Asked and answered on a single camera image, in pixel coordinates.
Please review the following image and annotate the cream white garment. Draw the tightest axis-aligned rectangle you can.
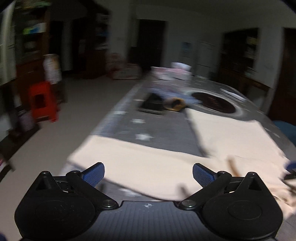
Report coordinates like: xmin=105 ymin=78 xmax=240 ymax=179
xmin=68 ymin=108 xmax=295 ymax=217

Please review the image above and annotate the blue sofa cushion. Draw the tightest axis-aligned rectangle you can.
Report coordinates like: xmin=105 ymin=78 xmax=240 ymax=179
xmin=273 ymin=120 xmax=296 ymax=145

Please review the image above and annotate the grey star pattern tablecloth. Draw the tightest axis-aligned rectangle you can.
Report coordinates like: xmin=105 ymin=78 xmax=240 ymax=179
xmin=90 ymin=71 xmax=296 ymax=241

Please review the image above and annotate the round black induction cooktop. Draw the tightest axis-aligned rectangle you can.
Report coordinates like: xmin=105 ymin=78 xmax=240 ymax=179
xmin=184 ymin=88 xmax=246 ymax=120

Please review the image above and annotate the white remote control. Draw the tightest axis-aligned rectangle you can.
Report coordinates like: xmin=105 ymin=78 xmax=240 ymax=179
xmin=220 ymin=88 xmax=246 ymax=102

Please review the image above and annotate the blue knitted work glove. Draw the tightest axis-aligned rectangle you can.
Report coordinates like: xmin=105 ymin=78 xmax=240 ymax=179
xmin=147 ymin=87 xmax=203 ymax=112

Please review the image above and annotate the red plastic stool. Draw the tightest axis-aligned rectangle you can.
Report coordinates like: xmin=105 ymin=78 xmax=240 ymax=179
xmin=29 ymin=81 xmax=58 ymax=122

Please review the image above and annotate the black smartphone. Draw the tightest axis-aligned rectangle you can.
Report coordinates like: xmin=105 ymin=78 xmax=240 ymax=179
xmin=138 ymin=93 xmax=165 ymax=115

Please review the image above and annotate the brown white paper bag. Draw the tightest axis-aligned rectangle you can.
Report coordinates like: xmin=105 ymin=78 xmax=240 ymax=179
xmin=43 ymin=54 xmax=62 ymax=84

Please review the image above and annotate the small pink tissue pack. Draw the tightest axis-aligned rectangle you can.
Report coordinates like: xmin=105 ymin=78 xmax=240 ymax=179
xmin=151 ymin=66 xmax=170 ymax=80

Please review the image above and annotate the pink floral bag on floor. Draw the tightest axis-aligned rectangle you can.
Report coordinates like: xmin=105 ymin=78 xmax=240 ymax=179
xmin=106 ymin=53 xmax=142 ymax=80

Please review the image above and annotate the white tissue box pink top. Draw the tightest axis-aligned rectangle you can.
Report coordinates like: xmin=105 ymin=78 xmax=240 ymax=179
xmin=166 ymin=62 xmax=192 ymax=80

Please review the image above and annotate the white refrigerator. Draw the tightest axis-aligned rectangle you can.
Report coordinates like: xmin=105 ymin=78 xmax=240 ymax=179
xmin=196 ymin=42 xmax=214 ymax=78

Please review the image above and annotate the water dispenser with blue bottle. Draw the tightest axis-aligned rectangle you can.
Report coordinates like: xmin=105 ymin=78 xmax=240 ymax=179
xmin=181 ymin=42 xmax=192 ymax=65

